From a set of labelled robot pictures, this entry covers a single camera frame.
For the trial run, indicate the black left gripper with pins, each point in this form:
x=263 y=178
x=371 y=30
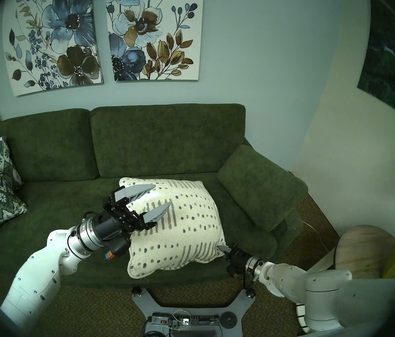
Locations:
x=111 y=224

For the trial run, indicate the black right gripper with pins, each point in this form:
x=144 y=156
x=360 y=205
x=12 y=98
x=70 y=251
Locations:
x=239 y=262

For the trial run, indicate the cream cushion with grey stripes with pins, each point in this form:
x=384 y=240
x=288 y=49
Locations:
x=187 y=227

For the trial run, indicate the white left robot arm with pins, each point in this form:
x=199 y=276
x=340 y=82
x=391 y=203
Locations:
x=43 y=269

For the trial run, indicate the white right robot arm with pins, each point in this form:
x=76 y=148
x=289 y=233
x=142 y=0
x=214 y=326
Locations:
x=323 y=290

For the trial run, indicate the black round knob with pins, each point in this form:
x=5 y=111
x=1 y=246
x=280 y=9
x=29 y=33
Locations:
x=228 y=319

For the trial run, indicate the black power strip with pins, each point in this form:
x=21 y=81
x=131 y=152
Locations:
x=204 y=320

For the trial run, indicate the dark green sofa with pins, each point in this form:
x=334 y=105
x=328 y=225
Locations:
x=60 y=206

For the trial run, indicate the white slatted chair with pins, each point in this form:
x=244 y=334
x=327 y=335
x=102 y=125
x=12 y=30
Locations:
x=323 y=260

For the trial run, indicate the floral canvas with brown leaves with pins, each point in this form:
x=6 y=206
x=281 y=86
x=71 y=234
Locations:
x=152 y=34

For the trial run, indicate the floral canvas with blue flower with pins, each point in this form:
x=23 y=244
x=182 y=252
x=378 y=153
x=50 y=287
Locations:
x=60 y=41

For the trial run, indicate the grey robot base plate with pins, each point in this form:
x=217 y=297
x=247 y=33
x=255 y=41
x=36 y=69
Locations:
x=237 y=304

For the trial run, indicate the forest waterfall wall picture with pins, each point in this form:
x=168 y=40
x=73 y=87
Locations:
x=390 y=66

